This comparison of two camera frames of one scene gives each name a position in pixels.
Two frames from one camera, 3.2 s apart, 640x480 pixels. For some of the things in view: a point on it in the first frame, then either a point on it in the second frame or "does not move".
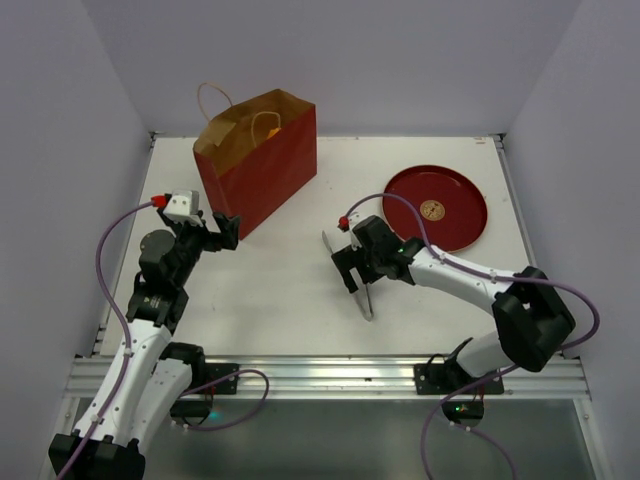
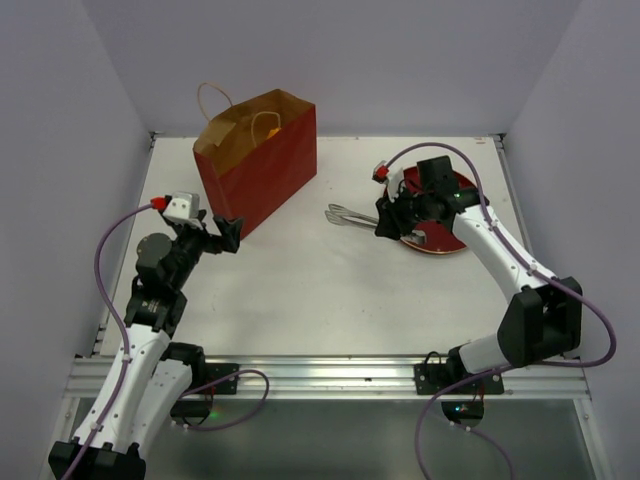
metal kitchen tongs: x=362 y=293 → x=339 y=215
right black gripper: x=351 y=257 → x=395 y=216
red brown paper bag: x=255 y=150 does not move
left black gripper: x=213 y=241 does not move
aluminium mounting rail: x=337 y=377 does not move
